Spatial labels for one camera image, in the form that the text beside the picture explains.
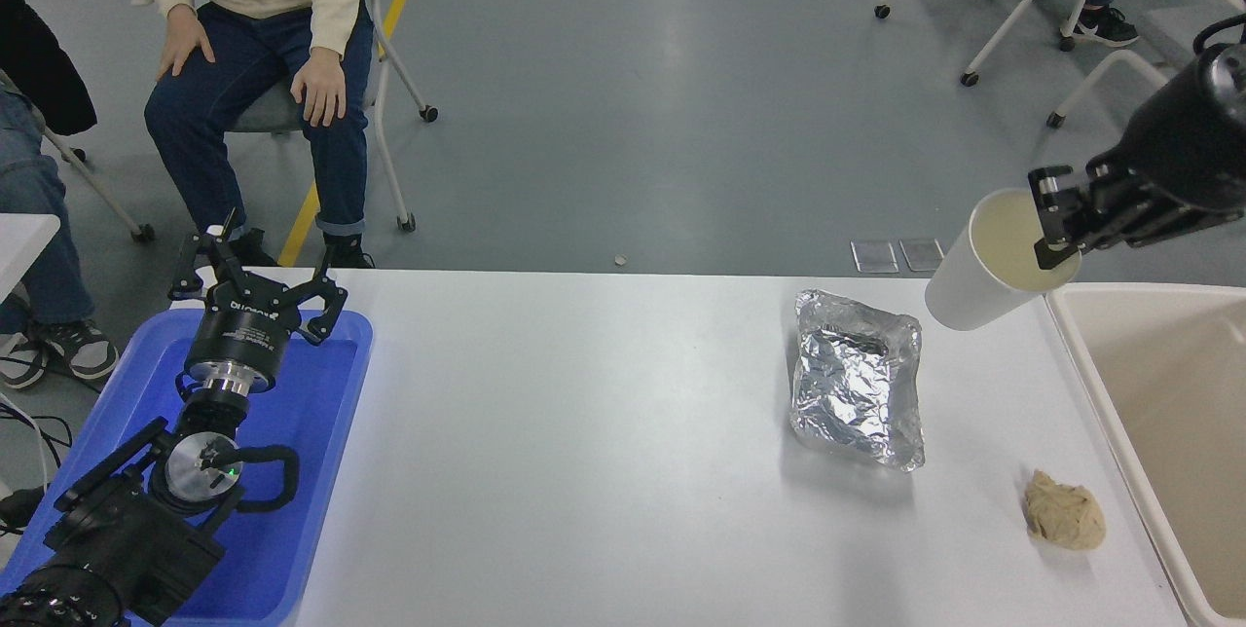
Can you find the person in black jacket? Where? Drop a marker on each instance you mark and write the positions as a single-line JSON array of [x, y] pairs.
[[29, 179]]

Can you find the clear floor plate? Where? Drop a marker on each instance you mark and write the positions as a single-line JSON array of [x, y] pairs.
[[924, 255], [874, 257]]

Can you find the person's right hand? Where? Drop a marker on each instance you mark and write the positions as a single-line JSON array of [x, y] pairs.
[[183, 38]]

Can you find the person's left hand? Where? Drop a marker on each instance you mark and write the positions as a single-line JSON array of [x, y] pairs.
[[319, 87]]

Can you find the white paper cup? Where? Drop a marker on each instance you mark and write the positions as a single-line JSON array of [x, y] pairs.
[[973, 286]]

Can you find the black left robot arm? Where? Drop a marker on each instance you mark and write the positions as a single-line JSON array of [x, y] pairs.
[[127, 539]]

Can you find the black floor object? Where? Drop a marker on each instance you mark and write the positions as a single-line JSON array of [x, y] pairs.
[[19, 507]]

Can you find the large pale bin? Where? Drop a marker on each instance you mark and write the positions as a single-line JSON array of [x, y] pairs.
[[1178, 393]]

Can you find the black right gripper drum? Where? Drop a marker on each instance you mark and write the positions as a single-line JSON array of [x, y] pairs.
[[1188, 150]]

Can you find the chair with thin white legs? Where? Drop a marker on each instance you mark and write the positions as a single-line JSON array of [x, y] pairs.
[[143, 233]]

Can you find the grey swivel chair white frame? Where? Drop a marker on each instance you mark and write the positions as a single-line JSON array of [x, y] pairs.
[[268, 113]]

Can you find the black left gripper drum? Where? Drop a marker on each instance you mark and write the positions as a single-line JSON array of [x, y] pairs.
[[238, 335]]

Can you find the white side table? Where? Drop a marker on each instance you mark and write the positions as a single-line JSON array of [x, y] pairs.
[[19, 247]]

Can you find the crumpled silver foil tray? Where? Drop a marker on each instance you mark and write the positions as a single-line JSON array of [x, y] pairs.
[[857, 393]]

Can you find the blue plastic tray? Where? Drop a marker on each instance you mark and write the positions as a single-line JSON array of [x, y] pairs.
[[311, 432]]

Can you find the crumpled tan paper ball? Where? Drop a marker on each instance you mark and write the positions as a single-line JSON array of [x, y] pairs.
[[1064, 512]]

